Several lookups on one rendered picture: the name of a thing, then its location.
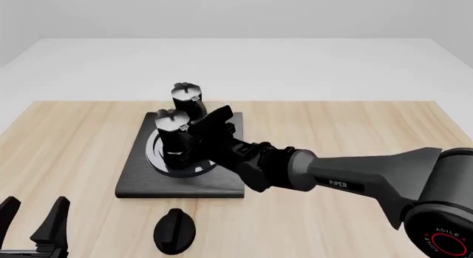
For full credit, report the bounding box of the flat black stove plate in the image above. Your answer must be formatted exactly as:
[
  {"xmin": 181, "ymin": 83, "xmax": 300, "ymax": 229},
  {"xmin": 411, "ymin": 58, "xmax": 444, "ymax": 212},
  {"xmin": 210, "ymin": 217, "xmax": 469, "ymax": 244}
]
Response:
[{"xmin": 115, "ymin": 111, "xmax": 245, "ymax": 200}]

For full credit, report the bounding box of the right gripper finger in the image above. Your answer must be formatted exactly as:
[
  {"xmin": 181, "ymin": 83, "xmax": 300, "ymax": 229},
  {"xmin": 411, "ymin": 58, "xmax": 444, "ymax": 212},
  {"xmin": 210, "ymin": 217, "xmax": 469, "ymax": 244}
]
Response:
[
  {"xmin": 188, "ymin": 104, "xmax": 235, "ymax": 138},
  {"xmin": 190, "ymin": 132, "xmax": 237, "ymax": 170}
]

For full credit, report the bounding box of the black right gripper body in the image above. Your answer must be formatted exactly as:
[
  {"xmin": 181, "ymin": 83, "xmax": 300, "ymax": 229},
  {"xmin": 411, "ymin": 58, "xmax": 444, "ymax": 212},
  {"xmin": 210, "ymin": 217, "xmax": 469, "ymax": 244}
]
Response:
[{"xmin": 223, "ymin": 138, "xmax": 276, "ymax": 194}]

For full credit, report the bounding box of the round black stove knob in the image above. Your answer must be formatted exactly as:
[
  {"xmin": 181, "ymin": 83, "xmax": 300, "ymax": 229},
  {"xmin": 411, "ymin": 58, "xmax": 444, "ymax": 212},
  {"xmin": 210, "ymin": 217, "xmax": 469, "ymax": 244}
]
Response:
[{"xmin": 153, "ymin": 208, "xmax": 196, "ymax": 256}]

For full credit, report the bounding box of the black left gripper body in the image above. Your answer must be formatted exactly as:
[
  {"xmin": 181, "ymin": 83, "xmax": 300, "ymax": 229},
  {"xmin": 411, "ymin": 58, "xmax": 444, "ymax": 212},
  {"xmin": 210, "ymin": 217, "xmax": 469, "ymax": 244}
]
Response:
[{"xmin": 0, "ymin": 247, "xmax": 69, "ymax": 258}]

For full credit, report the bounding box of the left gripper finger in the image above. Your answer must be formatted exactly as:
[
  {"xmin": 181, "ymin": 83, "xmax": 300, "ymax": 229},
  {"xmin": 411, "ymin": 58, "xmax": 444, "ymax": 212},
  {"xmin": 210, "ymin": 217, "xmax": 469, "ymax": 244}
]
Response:
[
  {"xmin": 0, "ymin": 196, "xmax": 21, "ymax": 244},
  {"xmin": 30, "ymin": 196, "xmax": 71, "ymax": 254}
]

